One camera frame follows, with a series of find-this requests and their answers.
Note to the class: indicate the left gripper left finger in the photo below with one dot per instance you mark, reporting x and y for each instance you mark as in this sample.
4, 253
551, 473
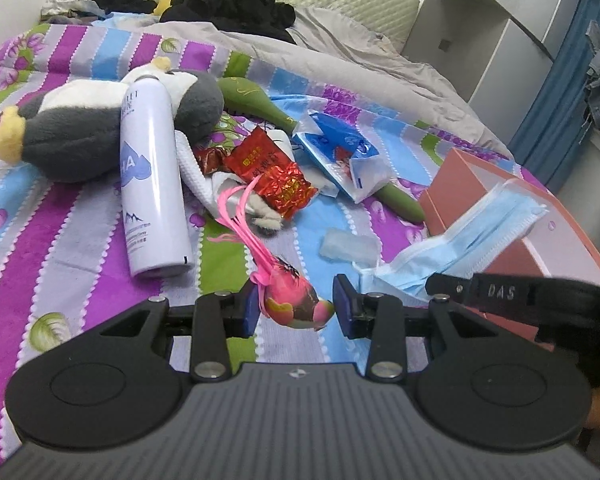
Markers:
217, 318

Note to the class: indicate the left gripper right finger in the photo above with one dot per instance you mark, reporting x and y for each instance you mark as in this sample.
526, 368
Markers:
385, 322

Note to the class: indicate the light blue face mask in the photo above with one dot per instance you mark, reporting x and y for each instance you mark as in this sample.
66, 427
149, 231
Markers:
470, 245

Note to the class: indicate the pink flamingo toy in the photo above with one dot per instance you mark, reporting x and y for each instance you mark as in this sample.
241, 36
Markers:
284, 294

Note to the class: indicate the red foil snack packet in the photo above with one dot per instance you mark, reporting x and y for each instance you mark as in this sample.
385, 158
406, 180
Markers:
279, 180

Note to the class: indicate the blue white mask package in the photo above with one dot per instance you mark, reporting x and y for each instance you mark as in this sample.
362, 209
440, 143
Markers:
344, 155

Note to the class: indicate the dark red candy wrapper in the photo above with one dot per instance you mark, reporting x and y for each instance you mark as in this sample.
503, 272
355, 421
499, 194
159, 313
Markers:
211, 160

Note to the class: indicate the pink cardboard box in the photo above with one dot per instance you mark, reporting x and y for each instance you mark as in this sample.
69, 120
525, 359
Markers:
555, 247

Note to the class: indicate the clear plastic packet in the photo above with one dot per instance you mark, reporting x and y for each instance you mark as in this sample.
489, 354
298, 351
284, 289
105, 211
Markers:
346, 246

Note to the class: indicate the white spray can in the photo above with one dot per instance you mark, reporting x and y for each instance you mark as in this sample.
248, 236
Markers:
153, 212

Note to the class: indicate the white ribbed cloth toy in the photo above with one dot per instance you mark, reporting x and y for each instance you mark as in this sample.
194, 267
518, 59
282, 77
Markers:
208, 189

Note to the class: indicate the striped colourful blanket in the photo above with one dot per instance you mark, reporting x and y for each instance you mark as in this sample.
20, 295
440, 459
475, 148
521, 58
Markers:
63, 263

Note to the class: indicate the blue curtain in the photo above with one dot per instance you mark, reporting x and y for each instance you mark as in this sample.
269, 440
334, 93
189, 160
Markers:
549, 139

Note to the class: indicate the green plush massage hammer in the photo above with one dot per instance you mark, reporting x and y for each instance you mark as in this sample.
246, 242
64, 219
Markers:
248, 98

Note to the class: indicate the penguin plush toy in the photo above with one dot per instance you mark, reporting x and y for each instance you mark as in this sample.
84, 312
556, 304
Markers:
71, 134

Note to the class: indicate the grey duvet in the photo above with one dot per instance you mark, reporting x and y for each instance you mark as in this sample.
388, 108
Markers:
330, 48

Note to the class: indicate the grey wardrobe cabinet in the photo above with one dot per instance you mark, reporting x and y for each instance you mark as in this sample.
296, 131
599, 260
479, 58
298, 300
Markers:
496, 53

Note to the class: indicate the black clothes pile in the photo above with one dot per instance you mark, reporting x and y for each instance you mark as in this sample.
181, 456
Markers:
266, 18

